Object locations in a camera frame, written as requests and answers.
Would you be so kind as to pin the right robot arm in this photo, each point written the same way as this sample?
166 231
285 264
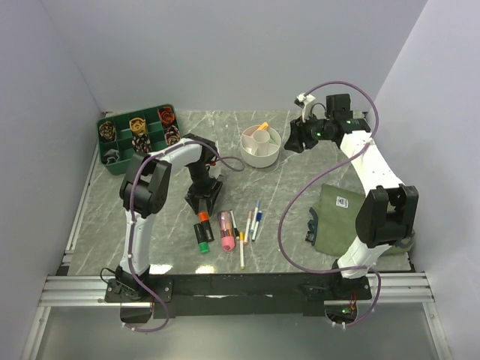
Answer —
349 130

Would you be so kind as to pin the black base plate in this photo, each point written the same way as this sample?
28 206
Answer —
240 294

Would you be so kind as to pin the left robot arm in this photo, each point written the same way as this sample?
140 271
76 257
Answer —
144 192

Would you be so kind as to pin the blue white marker pen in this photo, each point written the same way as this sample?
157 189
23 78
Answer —
255 214

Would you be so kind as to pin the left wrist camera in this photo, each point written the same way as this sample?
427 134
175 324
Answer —
214 170

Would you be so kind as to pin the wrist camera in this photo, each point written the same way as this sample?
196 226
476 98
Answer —
306 103
214 170

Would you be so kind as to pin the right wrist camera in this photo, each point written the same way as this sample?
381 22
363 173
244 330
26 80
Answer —
306 103

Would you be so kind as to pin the orange white marker pen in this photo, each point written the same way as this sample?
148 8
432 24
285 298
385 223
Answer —
248 227

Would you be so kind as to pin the aluminium rail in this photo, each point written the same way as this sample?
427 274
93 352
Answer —
89 291

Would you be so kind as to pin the white round divided container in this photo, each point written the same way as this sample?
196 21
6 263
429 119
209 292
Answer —
256 150

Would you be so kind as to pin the dark floral rolled tie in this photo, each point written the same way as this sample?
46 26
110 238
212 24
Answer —
142 143

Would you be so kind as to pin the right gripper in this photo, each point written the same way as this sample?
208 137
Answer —
299 136

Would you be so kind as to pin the lilac white marker pen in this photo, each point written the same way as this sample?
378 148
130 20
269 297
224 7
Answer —
256 229

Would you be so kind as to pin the black white pen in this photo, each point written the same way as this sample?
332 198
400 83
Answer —
234 225

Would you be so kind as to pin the yellow white marker pen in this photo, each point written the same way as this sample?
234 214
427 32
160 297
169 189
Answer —
241 250

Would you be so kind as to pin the black green highlighter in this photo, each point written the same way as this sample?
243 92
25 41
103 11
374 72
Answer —
201 238

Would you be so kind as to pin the orange rolled tie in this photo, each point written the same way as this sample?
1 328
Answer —
166 115

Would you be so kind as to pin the pink patterned rolled tie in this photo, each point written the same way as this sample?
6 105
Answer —
171 135

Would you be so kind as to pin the green compartment tray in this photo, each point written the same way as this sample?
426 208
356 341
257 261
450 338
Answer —
124 136

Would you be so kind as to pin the green t-shirt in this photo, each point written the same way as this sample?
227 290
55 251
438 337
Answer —
337 225

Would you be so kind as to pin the pink yellow highlighter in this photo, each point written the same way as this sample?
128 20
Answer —
263 127

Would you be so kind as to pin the brown rolled tie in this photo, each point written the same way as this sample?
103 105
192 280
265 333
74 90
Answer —
107 131

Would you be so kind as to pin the clear pink crayon tube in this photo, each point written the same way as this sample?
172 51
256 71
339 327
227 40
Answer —
227 235

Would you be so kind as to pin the black orange highlighter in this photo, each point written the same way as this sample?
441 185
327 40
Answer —
206 226

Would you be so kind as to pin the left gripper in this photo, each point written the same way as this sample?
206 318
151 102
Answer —
195 194

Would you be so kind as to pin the grey rolled tie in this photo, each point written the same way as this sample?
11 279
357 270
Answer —
110 157

